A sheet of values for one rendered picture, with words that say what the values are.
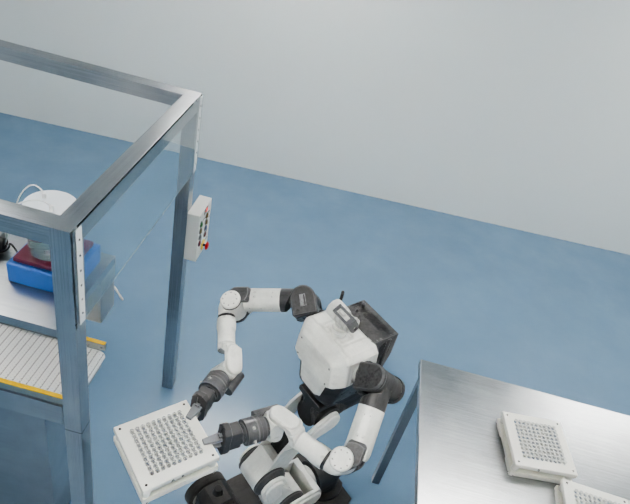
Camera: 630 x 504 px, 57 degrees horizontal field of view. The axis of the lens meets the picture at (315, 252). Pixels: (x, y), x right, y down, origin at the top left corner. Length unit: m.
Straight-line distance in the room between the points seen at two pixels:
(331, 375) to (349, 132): 3.47
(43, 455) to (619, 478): 2.26
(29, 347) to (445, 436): 1.62
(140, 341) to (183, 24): 2.66
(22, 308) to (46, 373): 0.46
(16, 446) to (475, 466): 1.77
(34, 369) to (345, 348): 1.12
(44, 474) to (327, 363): 1.31
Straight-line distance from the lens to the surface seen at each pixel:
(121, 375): 3.52
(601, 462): 2.73
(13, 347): 2.43
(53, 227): 1.61
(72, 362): 1.93
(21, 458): 2.71
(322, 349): 2.03
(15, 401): 2.33
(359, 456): 1.93
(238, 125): 5.33
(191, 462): 1.91
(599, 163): 5.70
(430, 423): 2.45
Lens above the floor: 2.69
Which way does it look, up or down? 36 degrees down
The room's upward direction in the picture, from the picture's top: 14 degrees clockwise
